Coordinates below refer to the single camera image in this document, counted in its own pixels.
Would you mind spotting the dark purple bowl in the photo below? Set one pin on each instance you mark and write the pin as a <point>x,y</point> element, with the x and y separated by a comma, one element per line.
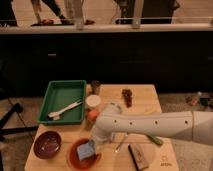
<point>47,145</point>

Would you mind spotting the dark cabinet counter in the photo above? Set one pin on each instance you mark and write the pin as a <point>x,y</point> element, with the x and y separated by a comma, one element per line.
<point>173,61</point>

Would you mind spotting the orange fruit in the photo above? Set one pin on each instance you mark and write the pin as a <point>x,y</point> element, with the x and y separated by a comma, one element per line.
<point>92,115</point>

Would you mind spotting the white cup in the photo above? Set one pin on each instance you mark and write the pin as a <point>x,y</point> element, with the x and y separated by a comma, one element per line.
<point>93,101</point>

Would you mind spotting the blue sponge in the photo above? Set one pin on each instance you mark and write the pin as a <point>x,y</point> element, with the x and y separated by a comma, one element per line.
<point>86,150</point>

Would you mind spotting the red bowl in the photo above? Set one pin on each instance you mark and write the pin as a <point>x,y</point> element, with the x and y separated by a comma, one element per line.
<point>75,163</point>

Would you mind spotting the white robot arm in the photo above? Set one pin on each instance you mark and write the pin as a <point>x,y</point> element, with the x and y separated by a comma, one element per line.
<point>193,126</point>

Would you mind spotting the green handled tool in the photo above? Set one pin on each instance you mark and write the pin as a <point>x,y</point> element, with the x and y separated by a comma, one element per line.
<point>155,140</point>

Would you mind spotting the black tripod legs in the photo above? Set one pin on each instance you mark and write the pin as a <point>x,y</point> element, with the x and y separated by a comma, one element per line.
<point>12,123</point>

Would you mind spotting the brown rectangular block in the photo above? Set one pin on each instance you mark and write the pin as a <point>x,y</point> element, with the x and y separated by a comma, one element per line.
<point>138,157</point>

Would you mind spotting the green plastic tray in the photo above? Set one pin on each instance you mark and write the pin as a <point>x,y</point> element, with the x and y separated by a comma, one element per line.
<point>60,94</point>

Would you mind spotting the metal spoon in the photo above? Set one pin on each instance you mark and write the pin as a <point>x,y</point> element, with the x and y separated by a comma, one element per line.
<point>121,143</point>

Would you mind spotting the dark metal can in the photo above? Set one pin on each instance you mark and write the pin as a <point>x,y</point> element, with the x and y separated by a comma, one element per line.
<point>95,87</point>

